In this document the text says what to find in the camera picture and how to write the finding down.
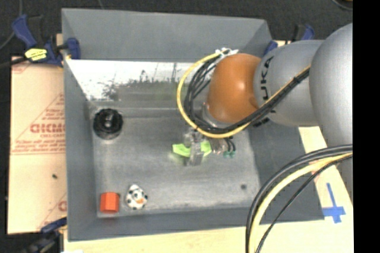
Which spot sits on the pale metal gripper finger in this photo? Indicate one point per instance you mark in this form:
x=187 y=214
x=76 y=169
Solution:
x=196 y=159
x=193 y=139

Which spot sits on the bright green piece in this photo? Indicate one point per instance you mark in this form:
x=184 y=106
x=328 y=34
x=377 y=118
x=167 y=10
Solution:
x=180 y=149

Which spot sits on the grey metal bin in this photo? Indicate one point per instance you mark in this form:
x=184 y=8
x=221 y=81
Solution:
x=166 y=180

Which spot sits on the white black-spotted toy animal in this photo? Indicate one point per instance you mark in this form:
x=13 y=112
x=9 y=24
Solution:
x=136 y=197

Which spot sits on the black round cap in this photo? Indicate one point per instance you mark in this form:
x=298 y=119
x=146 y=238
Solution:
x=107 y=124

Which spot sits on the orange-red block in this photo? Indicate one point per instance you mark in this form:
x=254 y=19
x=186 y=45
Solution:
x=109 y=202

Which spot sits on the brown cardboard board, red print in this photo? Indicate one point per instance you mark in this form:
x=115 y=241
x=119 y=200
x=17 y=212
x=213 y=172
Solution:
x=35 y=97

